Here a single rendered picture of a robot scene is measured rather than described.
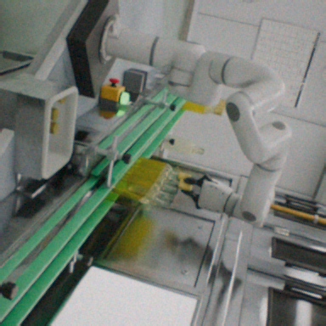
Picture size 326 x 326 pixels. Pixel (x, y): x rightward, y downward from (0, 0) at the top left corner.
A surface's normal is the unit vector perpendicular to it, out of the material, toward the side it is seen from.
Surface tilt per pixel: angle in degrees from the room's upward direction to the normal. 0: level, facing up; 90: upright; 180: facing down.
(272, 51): 90
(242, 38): 90
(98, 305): 90
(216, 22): 90
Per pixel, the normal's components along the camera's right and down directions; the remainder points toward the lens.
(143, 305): 0.18, -0.87
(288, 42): -0.26, 0.42
